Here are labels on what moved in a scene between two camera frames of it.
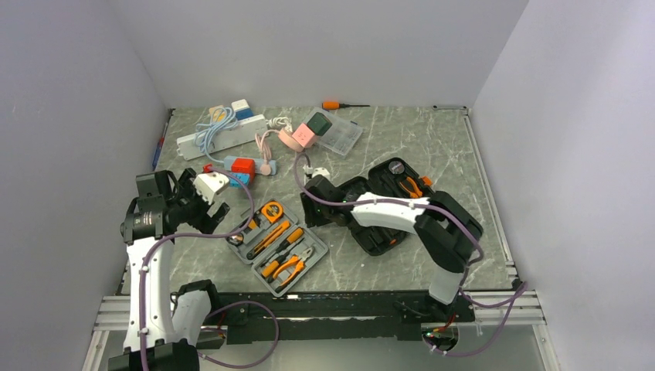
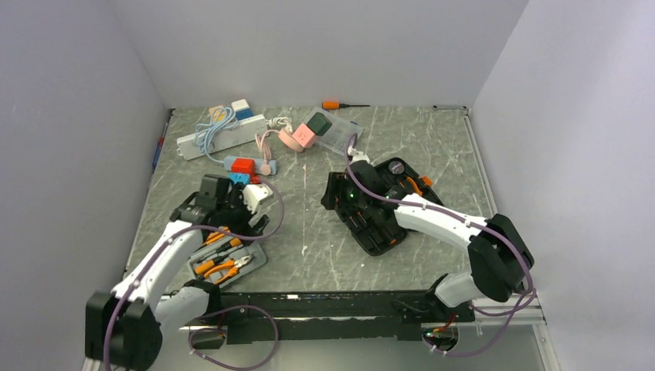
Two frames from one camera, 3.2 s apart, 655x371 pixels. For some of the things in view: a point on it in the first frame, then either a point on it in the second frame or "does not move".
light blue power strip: (227, 164) does not move
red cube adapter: (245, 165) does not move
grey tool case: (280, 251) to (224, 258)
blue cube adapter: (244, 178) does not move
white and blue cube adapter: (242, 109) does not move
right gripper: (310, 219) to (337, 182)
